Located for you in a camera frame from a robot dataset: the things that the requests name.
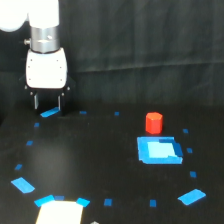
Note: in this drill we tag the red hexagonal block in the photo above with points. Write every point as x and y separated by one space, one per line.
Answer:
154 123

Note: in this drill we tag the blue tape square target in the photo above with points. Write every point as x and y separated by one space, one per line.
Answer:
159 150

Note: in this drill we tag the large blue tape left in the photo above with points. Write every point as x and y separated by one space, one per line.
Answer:
22 185

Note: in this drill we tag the blue tape strip by paper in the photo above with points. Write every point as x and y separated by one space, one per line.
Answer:
83 202

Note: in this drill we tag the black backdrop curtain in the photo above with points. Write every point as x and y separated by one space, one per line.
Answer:
145 51

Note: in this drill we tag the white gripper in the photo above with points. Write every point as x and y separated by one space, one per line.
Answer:
47 72

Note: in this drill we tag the long blue tape top left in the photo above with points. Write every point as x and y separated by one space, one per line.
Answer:
50 112

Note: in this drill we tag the large blue tape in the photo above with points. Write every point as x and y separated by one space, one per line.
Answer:
192 197
22 185

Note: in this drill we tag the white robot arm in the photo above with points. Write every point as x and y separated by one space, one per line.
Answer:
43 18

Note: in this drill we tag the white paper sheet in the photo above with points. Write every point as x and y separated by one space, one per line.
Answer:
60 212

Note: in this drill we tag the large blue tape right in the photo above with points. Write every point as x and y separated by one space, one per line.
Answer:
192 197

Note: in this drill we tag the blue tape strip bottom left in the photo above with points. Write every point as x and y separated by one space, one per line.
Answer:
44 200

